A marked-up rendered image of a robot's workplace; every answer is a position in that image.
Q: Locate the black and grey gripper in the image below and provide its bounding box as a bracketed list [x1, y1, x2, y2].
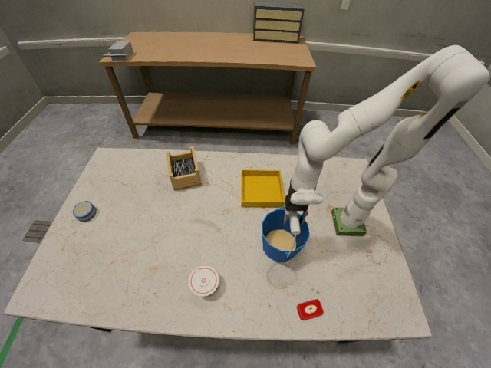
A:
[284, 172, 324, 225]

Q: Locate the red rectangular tin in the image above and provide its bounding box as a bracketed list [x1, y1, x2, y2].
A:
[297, 299, 324, 320]

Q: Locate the small round tin with beige lid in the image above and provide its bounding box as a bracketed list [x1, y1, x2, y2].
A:
[73, 201, 97, 222]

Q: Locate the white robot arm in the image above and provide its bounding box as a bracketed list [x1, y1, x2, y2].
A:
[295, 45, 489, 228]

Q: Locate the wooden crate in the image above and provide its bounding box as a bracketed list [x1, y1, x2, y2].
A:
[166, 146, 202, 191]

